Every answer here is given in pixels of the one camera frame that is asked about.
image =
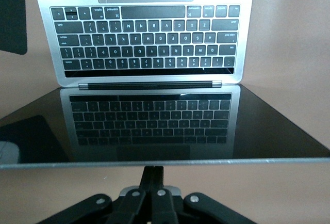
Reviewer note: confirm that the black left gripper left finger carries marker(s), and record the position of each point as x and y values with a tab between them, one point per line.
131	208

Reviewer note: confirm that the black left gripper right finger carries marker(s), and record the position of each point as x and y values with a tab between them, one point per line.
165	208

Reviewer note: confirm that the silver laptop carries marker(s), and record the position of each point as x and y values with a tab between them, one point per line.
154	40

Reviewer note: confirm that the black mouse pad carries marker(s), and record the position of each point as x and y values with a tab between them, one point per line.
13	15

